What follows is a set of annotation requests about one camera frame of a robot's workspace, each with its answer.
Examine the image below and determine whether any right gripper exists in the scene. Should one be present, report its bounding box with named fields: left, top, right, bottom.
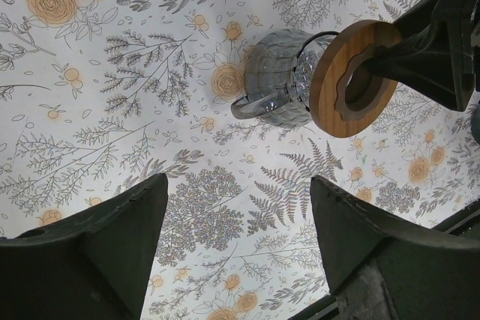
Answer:
left=367, top=0, right=479, bottom=112

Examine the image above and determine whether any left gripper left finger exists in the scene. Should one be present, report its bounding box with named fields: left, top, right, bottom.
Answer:
left=1, top=174, right=168, bottom=319

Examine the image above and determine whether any dark grey red-rimmed cup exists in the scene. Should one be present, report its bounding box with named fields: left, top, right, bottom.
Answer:
left=470, top=103, right=480, bottom=144

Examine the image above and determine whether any grey glass carafe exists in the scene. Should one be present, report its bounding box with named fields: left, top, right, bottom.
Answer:
left=230, top=28, right=338, bottom=129

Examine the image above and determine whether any wooden dripper ring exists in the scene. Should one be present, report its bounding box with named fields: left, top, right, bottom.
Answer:
left=308, top=19, right=404, bottom=139

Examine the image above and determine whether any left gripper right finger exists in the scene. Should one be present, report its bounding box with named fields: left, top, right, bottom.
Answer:
left=310, top=176, right=479, bottom=319

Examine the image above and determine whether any floral patterned table mat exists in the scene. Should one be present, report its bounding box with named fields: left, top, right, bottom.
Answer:
left=1, top=0, right=479, bottom=319

